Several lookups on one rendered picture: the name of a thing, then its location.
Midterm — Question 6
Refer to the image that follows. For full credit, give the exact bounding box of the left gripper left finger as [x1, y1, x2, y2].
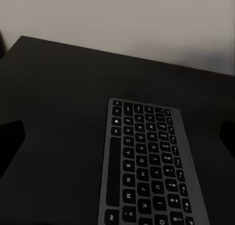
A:
[0, 120, 25, 179]

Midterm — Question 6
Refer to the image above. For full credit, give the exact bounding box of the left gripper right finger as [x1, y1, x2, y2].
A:
[219, 120, 235, 160]

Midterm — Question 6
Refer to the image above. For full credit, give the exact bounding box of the keyboard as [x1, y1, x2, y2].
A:
[97, 98, 210, 225]

